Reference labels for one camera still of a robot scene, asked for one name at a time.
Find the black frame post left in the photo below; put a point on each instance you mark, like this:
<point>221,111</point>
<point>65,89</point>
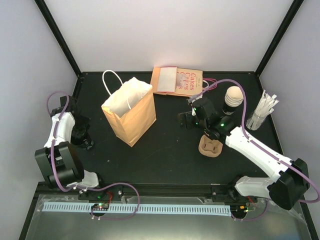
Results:
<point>47,15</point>

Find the orange flat bag stack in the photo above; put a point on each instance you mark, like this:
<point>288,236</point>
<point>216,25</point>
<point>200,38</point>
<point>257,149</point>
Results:
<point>163,79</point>

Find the orange paper bag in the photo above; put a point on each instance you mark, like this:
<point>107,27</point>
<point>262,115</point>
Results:
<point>130,110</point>

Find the black frame post right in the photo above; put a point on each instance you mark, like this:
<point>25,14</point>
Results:
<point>283,27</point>

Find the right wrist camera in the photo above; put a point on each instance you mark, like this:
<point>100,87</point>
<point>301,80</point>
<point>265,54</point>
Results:
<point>190,101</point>

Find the black frame post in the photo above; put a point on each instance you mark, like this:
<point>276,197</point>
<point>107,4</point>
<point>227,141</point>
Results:
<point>47,15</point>
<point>283,27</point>

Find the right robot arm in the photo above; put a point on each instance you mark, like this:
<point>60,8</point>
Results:
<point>285,182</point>

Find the black paper cup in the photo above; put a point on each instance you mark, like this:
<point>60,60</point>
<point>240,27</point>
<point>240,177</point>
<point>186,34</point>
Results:
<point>86,143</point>

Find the jar of white stirrers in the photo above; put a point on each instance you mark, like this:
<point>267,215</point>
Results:
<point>264,108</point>

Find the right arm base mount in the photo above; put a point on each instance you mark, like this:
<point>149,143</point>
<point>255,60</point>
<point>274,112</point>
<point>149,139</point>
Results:
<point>223,193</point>

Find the stack of paper cups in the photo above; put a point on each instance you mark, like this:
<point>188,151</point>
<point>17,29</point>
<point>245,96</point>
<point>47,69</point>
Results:
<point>232,99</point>

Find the light blue cable duct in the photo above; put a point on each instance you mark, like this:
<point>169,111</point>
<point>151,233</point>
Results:
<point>120,208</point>

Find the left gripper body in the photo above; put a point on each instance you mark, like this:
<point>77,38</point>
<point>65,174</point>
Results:
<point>81,126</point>

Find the Cakes printed paper bag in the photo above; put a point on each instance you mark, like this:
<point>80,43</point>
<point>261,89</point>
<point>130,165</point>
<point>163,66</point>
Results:
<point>190,82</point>

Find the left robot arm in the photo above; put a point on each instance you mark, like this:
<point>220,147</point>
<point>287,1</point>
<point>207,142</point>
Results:
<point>58,162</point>

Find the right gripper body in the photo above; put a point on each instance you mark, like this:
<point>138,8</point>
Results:
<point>190,124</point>

